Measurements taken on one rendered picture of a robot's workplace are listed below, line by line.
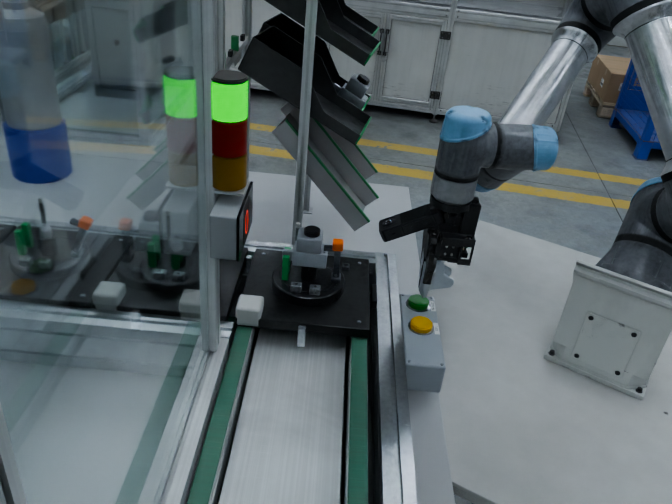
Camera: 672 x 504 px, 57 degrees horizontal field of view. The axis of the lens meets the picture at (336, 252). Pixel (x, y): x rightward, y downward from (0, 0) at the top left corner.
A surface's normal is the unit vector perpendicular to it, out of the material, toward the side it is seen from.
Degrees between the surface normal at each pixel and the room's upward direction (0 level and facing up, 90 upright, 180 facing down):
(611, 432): 0
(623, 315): 90
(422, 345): 0
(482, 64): 90
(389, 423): 0
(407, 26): 90
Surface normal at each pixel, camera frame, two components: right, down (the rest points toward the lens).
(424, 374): -0.04, 0.51
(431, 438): 0.09, -0.85
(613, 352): -0.55, 0.39
